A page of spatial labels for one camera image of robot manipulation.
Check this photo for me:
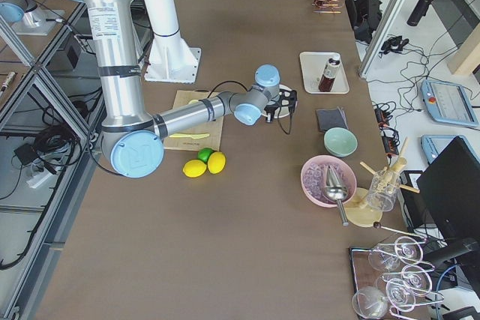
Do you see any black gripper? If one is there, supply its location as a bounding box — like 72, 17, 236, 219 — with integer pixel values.
263, 89, 298, 123

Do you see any white round plate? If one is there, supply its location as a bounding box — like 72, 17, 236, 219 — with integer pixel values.
261, 84, 292, 119

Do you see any dark tea bottle on tray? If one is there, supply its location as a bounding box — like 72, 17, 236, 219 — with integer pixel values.
318, 53, 341, 92

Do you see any cream rectangular tray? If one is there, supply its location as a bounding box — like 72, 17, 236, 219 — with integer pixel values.
299, 52, 350, 94

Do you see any grey folded cloth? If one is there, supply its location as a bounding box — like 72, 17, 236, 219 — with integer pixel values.
316, 107, 349, 132

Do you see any wooden cutting board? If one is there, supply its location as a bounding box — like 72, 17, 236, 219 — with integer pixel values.
163, 90, 224, 151

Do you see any yellow lemon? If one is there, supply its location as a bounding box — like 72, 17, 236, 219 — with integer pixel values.
182, 159, 207, 178
207, 151, 227, 174

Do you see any pink bowl with ice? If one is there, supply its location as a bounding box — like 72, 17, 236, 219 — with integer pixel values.
301, 155, 357, 208

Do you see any green lime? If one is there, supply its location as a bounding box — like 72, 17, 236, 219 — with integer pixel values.
197, 148, 215, 163

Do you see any green bowl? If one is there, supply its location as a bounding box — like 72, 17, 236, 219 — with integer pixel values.
324, 127, 358, 157

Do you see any yellow plastic knife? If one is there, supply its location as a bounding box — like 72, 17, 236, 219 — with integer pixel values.
169, 133, 210, 139

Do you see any metal scoop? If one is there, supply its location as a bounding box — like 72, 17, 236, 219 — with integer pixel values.
322, 165, 349, 226

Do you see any wooden mug tree stand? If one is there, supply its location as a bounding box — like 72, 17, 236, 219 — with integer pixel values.
345, 138, 420, 227

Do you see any clear glass mug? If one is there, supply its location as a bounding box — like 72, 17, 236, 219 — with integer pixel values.
366, 170, 400, 211

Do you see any blue teach pendant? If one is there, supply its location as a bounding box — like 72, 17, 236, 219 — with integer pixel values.
421, 79, 479, 127
420, 135, 456, 164

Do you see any black thermos bottle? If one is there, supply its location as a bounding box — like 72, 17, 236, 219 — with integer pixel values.
406, 0, 433, 26

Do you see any wine glass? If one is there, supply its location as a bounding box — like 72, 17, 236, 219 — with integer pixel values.
385, 278, 416, 312
352, 286, 388, 319
375, 265, 432, 297
368, 236, 423, 272

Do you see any black monitor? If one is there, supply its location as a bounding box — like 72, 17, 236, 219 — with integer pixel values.
416, 135, 480, 241

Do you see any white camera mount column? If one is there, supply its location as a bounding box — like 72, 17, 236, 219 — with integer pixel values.
144, 0, 201, 84

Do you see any aluminium frame post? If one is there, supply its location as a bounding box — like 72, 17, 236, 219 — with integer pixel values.
358, 0, 405, 79

